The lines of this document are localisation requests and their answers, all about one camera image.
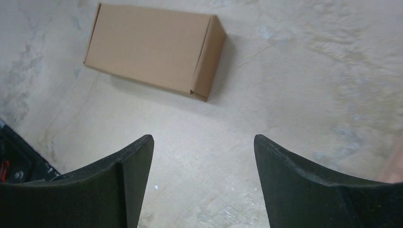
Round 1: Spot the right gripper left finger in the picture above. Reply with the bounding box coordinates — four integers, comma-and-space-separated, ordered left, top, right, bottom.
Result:
0, 134, 154, 228

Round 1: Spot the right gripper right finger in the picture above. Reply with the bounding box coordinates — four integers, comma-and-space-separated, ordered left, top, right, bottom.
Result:
254, 134, 403, 228

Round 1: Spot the brown cardboard box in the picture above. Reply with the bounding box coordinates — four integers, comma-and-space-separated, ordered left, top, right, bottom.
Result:
83, 3, 227, 101

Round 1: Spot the orange plastic file organizer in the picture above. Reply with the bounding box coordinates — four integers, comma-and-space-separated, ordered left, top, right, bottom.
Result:
377, 136, 403, 183

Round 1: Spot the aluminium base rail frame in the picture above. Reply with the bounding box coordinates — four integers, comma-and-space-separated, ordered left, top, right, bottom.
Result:
0, 120, 60, 184

